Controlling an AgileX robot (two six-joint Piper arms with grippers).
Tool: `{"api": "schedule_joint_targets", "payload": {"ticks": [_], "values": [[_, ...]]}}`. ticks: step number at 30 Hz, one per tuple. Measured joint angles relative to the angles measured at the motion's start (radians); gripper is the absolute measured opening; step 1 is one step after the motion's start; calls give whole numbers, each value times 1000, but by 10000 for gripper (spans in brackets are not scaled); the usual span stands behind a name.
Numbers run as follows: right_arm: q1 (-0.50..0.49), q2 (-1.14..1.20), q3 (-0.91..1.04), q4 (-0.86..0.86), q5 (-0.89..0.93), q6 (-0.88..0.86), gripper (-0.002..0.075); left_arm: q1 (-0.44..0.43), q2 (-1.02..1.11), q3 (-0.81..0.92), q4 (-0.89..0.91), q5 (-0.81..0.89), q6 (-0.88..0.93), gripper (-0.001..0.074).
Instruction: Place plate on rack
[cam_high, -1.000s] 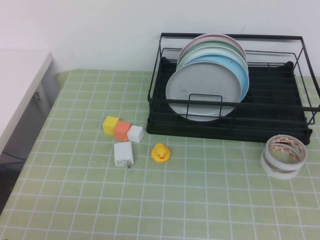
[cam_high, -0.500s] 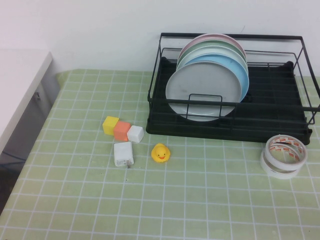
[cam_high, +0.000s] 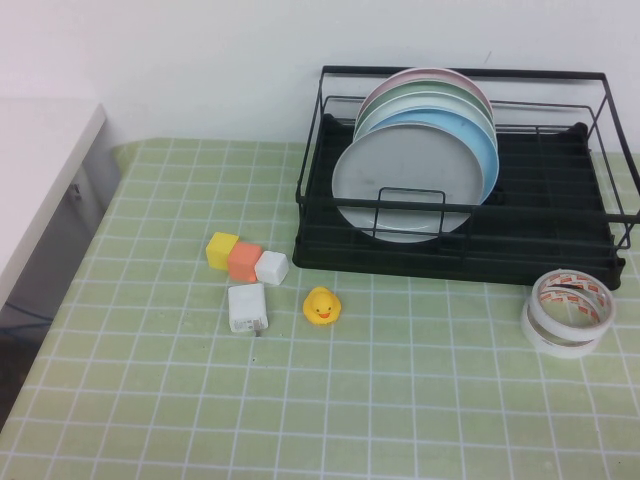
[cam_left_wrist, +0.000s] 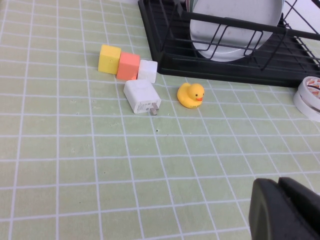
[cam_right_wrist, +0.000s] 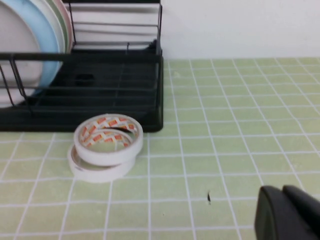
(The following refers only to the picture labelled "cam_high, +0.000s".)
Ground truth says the grey round plate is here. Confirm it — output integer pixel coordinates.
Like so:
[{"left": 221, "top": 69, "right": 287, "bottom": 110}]
[{"left": 331, "top": 124, "right": 486, "bottom": 245}]

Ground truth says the pale mint round plate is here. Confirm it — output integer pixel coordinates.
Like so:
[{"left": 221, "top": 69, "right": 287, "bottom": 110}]
[{"left": 353, "top": 92, "right": 499, "bottom": 144}]

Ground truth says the blue round plate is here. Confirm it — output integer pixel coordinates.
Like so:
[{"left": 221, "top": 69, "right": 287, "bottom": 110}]
[{"left": 384, "top": 107, "right": 502, "bottom": 207}]

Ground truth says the green round plate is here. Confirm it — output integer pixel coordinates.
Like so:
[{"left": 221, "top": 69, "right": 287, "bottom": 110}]
[{"left": 355, "top": 79, "right": 496, "bottom": 126}]

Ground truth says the white cube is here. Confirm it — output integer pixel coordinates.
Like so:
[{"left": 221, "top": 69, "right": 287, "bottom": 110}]
[{"left": 253, "top": 250, "right": 291, "bottom": 288}]

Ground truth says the yellow rubber duck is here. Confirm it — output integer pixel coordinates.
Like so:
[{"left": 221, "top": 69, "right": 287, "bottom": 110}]
[{"left": 302, "top": 285, "right": 346, "bottom": 329}]

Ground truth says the orange cube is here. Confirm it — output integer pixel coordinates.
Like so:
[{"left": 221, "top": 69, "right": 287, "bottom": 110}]
[{"left": 226, "top": 241, "right": 265, "bottom": 283}]

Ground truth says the white charger adapter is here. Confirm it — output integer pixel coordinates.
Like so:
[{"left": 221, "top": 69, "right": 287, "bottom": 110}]
[{"left": 227, "top": 283, "right": 270, "bottom": 337}]

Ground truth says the yellow cube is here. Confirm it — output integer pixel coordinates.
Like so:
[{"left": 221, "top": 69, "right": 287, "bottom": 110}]
[{"left": 205, "top": 231, "right": 241, "bottom": 272}]

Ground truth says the green checked tablecloth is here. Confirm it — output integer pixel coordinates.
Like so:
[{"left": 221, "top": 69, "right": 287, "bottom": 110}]
[{"left": 0, "top": 137, "right": 640, "bottom": 480}]

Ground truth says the plain white tape roll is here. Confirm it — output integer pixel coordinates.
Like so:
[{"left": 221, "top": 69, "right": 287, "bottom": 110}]
[{"left": 520, "top": 298, "right": 601, "bottom": 361}]

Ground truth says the white tape roll orange print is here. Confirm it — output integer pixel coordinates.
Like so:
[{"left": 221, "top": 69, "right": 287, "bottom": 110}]
[{"left": 530, "top": 268, "right": 616, "bottom": 342}]

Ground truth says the white cabinet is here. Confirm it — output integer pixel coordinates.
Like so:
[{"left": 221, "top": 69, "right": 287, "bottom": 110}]
[{"left": 0, "top": 97, "right": 124, "bottom": 314}]

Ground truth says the black wire dish rack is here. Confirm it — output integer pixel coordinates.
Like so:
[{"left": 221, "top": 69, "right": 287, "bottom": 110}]
[{"left": 292, "top": 64, "right": 640, "bottom": 292}]

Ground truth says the blue cable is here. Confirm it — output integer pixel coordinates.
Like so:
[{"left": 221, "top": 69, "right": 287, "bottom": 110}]
[{"left": 2, "top": 299, "right": 52, "bottom": 335}]

